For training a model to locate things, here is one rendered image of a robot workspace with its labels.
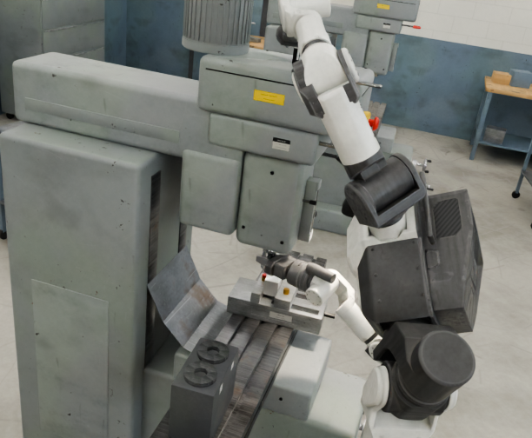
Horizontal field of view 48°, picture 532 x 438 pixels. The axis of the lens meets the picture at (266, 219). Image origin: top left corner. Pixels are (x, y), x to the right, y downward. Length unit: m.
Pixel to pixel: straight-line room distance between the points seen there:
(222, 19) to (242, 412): 1.13
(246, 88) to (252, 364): 0.89
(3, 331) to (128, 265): 1.89
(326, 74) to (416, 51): 7.02
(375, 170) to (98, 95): 0.96
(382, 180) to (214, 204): 0.69
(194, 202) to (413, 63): 6.64
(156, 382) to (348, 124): 1.35
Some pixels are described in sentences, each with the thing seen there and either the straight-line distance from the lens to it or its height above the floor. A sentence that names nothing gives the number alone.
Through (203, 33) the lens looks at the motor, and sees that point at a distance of 1.78.
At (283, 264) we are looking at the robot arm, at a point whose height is 1.26.
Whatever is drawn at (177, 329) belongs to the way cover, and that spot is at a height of 0.94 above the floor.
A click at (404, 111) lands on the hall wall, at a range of 8.46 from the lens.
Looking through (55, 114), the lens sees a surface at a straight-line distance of 2.07.
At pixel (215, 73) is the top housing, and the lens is 1.75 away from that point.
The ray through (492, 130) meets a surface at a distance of 7.72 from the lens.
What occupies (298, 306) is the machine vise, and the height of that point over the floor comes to 1.02.
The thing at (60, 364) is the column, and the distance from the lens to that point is 2.39.
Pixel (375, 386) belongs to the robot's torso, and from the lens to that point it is 1.37.
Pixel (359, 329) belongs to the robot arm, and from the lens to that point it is 1.91.
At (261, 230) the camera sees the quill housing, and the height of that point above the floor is 1.38.
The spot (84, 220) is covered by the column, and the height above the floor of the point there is 1.33.
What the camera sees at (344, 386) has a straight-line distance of 2.33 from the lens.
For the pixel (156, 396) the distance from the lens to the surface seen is 2.35.
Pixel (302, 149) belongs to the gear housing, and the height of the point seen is 1.68.
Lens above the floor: 2.23
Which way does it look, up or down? 26 degrees down
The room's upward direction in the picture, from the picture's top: 7 degrees clockwise
